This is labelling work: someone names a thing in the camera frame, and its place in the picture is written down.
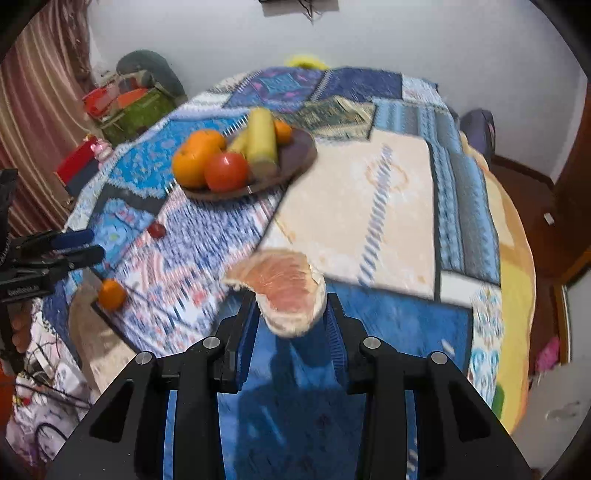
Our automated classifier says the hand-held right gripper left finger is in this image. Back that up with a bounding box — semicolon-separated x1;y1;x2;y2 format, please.
46;293;259;480

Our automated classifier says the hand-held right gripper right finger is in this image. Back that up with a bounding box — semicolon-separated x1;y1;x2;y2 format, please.
323;292;546;480

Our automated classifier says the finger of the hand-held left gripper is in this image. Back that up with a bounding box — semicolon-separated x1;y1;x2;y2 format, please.
18;246;106;282
14;229;95;259

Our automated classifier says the pink pomelo slice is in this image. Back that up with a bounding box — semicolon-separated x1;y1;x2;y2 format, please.
224;249;328;339

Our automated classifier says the large orange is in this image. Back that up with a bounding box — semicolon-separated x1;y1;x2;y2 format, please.
172;143;209;189
187;129;229;155

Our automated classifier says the red tomato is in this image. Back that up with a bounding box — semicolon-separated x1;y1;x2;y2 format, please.
204;151;250;192

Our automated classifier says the purple plate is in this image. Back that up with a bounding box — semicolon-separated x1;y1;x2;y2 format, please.
178;124;318;201

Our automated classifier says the person's left hand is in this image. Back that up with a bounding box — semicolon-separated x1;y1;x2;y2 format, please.
11;314;34;358

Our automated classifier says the red flat box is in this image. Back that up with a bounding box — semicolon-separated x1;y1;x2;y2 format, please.
54;141;102;195

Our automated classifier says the floral bed sheet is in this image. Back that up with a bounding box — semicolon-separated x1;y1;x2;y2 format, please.
7;295;100;467

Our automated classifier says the green cardboard box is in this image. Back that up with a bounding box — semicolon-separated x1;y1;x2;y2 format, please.
100;90;178;146

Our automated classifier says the red bag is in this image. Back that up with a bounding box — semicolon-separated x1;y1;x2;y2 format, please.
83;85;123;116

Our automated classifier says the striped brown curtain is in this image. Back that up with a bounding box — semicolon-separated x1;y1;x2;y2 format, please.
0;0;93;236

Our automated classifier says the blue patchwork blanket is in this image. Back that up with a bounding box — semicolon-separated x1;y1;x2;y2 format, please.
65;67;504;480

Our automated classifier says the yellow fleece blanket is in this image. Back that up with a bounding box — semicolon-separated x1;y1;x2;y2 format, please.
466;143;537;435

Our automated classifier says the pink soft item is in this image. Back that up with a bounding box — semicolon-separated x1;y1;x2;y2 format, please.
536;337;561;373

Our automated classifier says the purple grey backpack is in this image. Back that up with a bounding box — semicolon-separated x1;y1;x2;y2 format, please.
461;109;496;158

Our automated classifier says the yellow foam arc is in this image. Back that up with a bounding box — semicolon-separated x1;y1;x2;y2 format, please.
285;54;329;71

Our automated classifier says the black floor cable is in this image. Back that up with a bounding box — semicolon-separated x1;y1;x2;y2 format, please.
16;364;95;446

